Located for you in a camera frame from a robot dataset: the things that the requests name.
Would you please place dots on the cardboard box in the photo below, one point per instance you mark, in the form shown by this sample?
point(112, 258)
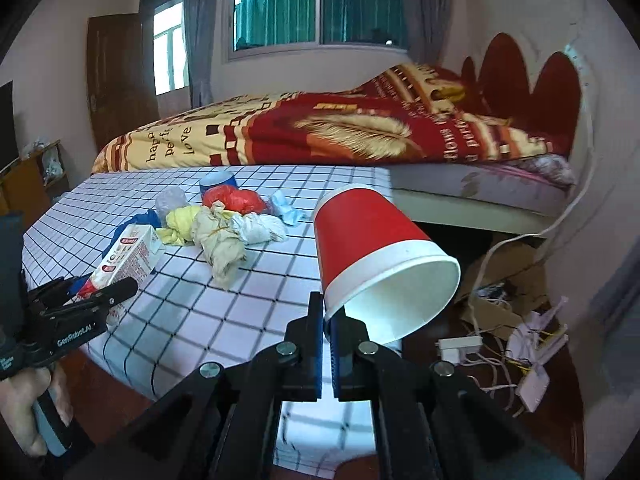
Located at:
point(520, 270)

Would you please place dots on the light blue crumpled wrapper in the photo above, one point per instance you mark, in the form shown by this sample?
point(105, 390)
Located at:
point(287, 210)

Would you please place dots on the white power strip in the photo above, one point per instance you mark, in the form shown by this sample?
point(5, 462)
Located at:
point(460, 349)

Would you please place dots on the wooden shelf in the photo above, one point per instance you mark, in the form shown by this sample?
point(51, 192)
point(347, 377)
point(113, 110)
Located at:
point(30, 180)

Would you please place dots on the white and red milk carton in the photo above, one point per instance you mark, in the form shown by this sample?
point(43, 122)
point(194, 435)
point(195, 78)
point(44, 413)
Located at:
point(130, 255)

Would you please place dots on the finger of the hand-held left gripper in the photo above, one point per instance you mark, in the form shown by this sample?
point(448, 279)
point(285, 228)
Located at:
point(100, 297)
point(52, 290)

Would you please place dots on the grey curtain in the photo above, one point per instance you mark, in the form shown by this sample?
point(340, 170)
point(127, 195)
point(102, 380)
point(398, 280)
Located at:
point(425, 10)
point(200, 35)

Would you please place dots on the blue plastic bag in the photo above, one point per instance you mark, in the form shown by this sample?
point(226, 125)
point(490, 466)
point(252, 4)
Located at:
point(142, 220)

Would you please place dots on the balcony glass door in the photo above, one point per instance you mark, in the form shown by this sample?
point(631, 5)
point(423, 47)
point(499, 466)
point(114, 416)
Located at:
point(167, 50)

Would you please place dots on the red paper cup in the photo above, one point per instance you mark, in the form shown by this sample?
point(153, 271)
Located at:
point(360, 240)

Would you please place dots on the clear plastic bag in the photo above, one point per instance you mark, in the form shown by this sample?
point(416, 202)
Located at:
point(170, 200)

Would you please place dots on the yellow plastic bag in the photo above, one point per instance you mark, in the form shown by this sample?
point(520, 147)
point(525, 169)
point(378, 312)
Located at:
point(182, 222)

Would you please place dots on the bed with red blanket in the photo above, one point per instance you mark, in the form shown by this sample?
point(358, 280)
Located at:
point(325, 130)

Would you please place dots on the red plastic bag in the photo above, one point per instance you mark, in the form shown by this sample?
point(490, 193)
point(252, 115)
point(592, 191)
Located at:
point(240, 200)

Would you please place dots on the person's left hand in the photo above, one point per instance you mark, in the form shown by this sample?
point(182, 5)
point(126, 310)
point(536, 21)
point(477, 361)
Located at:
point(17, 410)

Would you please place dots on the white flat modem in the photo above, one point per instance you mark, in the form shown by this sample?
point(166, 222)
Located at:
point(532, 387)

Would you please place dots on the black television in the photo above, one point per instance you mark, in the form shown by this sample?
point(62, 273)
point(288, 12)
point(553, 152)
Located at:
point(7, 125)

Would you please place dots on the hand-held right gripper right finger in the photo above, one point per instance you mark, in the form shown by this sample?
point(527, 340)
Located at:
point(341, 365)

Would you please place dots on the window with white frame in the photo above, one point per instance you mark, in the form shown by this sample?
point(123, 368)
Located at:
point(280, 5)

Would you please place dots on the white router with antennas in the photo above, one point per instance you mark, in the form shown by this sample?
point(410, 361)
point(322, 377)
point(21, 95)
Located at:
point(535, 332)

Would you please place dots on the red scalloped headboard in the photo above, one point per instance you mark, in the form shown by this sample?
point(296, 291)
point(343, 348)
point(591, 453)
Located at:
point(505, 75)

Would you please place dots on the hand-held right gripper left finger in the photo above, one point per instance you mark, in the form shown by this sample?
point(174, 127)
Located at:
point(315, 345)

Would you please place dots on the brown wooden door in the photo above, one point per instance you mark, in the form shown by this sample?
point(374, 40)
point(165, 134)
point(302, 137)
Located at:
point(117, 80)

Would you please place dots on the beige crumpled bag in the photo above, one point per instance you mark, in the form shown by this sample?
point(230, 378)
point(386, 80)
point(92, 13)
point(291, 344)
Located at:
point(220, 250)

